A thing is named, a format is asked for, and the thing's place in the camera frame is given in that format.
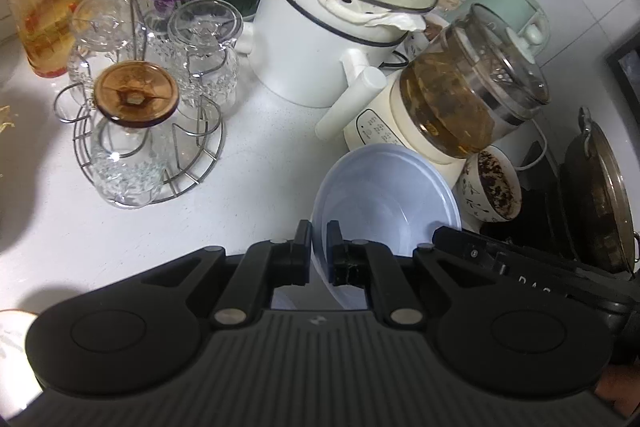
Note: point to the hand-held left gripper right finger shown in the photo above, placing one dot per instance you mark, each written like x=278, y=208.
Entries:
x=336, y=257

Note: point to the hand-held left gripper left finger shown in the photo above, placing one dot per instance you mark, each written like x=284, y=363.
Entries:
x=303, y=257

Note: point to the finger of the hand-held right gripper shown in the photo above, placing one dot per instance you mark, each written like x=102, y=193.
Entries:
x=467, y=247

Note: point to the light blue bowl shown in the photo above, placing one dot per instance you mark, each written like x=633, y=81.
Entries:
x=385, y=202

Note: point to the floral plate with brown rim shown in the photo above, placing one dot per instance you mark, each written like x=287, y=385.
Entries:
x=17, y=352

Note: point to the person's right hand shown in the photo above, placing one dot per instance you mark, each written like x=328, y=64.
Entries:
x=614, y=389

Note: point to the speckled brown white bowl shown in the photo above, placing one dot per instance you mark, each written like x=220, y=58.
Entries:
x=495, y=187

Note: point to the dark wok with metal rim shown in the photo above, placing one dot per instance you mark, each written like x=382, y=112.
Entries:
x=595, y=192

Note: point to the glass tea kettle cream base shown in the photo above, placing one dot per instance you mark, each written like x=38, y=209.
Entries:
x=450, y=107

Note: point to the white electric cooking pot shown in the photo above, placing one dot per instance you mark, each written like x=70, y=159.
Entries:
x=300, y=47

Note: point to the black framed panel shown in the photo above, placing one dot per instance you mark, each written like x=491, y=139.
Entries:
x=625, y=77

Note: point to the clear cut glass cup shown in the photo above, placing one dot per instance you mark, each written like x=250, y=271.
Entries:
x=100, y=32
x=210, y=52

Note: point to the amber foot cut glass goblet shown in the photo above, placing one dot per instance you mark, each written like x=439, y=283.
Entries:
x=132, y=107

